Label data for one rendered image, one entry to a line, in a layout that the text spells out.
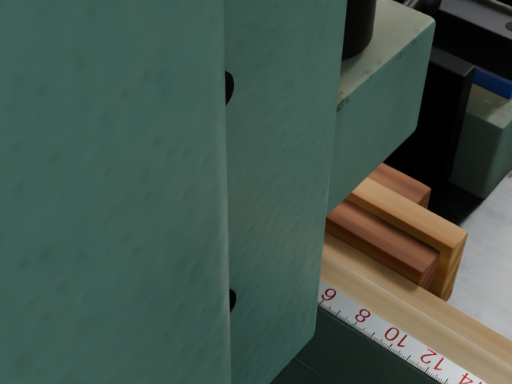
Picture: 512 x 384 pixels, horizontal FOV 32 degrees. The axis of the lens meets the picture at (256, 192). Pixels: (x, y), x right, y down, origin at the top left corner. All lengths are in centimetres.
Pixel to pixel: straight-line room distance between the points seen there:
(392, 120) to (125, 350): 28
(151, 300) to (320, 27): 11
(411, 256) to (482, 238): 9
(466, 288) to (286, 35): 32
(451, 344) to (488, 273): 11
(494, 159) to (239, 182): 33
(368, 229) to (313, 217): 18
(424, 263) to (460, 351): 6
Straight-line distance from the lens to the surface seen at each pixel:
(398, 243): 47
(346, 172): 40
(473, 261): 54
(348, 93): 37
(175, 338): 17
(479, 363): 43
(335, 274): 45
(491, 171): 56
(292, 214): 28
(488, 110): 55
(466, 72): 51
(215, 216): 15
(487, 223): 56
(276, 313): 32
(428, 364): 42
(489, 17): 55
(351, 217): 48
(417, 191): 50
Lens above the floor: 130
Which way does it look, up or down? 46 degrees down
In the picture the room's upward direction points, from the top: 1 degrees clockwise
